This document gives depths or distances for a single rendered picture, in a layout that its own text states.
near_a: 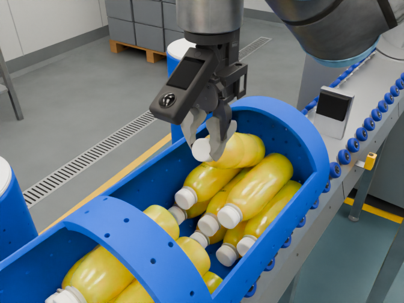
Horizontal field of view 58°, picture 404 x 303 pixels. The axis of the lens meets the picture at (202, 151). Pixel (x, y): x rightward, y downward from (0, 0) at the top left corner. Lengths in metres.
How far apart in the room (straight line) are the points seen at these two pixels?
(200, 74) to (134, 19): 3.74
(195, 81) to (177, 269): 0.24
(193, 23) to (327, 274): 1.72
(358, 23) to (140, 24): 3.79
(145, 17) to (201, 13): 3.63
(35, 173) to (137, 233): 2.30
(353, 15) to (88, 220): 0.41
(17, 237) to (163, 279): 0.60
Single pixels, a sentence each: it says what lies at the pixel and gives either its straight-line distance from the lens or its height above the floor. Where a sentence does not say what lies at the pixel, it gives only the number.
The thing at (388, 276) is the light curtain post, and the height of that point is 0.31.
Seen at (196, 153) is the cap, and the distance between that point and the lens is 0.61.
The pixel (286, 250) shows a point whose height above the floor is 0.92.
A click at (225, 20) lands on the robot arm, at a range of 0.49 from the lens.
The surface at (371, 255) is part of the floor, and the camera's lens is 2.21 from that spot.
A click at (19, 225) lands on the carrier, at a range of 1.01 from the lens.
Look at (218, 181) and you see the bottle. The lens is 0.74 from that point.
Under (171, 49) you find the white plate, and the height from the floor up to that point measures 1.04.
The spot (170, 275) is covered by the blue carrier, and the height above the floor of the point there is 1.20.
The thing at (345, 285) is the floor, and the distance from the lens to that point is 2.04.
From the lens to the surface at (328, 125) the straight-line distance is 1.25.
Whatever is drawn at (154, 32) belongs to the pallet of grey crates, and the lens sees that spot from 4.08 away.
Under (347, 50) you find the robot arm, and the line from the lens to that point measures 0.49.
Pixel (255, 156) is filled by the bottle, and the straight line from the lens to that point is 0.72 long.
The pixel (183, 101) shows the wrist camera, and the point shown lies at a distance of 0.48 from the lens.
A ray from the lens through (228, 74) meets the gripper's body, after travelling 0.54.
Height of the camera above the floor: 1.59
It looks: 36 degrees down
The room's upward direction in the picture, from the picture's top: straight up
